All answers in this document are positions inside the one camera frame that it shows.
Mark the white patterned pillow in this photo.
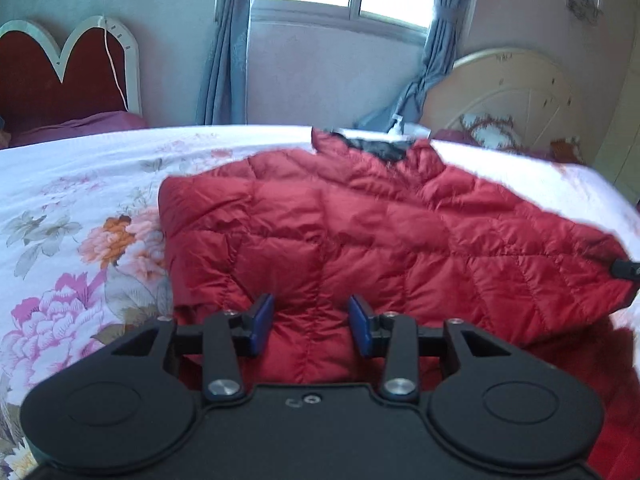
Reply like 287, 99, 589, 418
459, 112, 517, 149

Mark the purple pillow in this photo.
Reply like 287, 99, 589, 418
10, 111, 149, 148

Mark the wall lamp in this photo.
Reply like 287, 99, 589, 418
565, 0, 607, 24

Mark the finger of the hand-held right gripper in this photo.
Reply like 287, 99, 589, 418
609, 258, 640, 281

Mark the cream round headboard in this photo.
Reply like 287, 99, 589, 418
419, 48, 592, 164

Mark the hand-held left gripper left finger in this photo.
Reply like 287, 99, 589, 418
113, 293, 276, 402

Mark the grey-blue curtain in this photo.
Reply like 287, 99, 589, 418
196, 0, 267, 126
354, 0, 496, 134

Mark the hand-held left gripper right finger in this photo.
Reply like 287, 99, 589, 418
348, 293, 509, 402

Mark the white floral bed sheet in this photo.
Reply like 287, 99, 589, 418
0, 125, 640, 480

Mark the cream wardrobe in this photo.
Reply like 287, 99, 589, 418
594, 55, 640, 207

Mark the red heart-shaped headboard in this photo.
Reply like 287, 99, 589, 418
0, 16, 144, 148

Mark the white cable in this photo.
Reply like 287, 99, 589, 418
82, 0, 134, 112

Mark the red quilted down jacket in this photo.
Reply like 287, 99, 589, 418
157, 127, 640, 480

